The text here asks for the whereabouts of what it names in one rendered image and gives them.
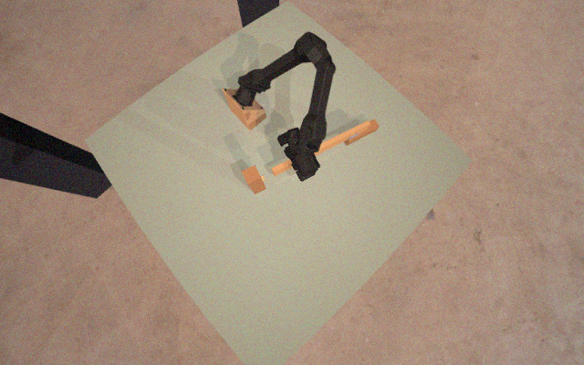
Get long wooden rail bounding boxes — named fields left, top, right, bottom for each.
left=272, top=120, right=370, bottom=176

